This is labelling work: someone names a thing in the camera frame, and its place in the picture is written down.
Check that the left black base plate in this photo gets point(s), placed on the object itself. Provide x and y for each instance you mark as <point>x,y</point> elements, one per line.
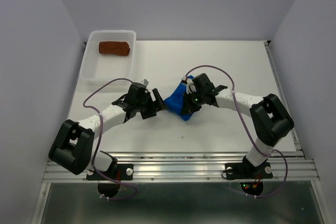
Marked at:
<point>120,172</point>

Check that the aluminium rail frame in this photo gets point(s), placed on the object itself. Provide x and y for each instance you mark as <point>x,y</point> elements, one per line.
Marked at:
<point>178,165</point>

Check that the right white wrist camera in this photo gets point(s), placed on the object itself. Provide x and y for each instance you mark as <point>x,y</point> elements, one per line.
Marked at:
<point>190,86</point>

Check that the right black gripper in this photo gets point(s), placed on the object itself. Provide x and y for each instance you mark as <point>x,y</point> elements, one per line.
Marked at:
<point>187,108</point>

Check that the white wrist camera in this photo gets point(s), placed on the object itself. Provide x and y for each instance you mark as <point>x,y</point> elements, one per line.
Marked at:
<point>190,86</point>
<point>145,82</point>

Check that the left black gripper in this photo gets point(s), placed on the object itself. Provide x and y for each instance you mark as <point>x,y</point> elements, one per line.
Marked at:
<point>155,106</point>

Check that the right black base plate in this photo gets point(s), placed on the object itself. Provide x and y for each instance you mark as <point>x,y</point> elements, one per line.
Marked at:
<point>233,171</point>

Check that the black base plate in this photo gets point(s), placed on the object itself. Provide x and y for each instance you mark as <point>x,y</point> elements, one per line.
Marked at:
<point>233,171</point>
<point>120,172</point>

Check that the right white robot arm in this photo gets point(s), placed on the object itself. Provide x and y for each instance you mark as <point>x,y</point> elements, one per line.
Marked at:
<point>270,118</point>

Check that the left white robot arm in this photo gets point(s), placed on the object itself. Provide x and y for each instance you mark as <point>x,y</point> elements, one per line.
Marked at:
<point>76,146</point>

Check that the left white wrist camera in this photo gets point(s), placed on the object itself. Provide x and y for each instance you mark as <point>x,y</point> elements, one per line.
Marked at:
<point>145,82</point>

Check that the white plastic basket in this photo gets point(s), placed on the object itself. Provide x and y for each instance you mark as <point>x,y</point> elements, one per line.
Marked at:
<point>97,68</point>

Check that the brown towel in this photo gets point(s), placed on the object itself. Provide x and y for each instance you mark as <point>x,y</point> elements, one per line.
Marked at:
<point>118,48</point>

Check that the blue towel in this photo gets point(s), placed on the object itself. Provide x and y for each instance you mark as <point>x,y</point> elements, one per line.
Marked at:
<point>175,101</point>

